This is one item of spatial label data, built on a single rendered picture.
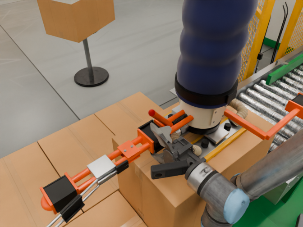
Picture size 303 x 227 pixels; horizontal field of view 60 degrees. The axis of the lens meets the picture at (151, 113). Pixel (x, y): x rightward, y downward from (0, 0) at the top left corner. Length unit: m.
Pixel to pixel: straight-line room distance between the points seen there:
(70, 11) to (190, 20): 1.78
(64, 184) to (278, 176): 0.59
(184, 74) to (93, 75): 2.33
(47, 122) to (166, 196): 1.94
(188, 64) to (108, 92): 2.10
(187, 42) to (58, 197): 0.59
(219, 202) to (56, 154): 1.11
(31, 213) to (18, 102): 1.78
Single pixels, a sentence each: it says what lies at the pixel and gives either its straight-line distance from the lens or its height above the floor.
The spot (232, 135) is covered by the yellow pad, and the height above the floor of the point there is 0.96.
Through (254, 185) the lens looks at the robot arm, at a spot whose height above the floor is 1.08.
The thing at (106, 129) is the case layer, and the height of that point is 0.54.
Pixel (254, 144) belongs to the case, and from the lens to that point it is 1.15.
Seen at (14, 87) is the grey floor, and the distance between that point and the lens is 3.33.
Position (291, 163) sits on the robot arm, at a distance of 0.75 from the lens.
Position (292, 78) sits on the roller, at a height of 0.53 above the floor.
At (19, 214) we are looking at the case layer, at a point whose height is 0.54.
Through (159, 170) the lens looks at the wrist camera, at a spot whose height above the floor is 1.10.
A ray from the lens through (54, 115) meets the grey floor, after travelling 2.75.
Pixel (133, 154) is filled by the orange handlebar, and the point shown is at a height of 1.09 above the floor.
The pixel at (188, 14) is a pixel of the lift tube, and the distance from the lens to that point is 0.81.
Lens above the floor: 1.75
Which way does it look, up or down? 42 degrees down
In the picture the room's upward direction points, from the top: straight up
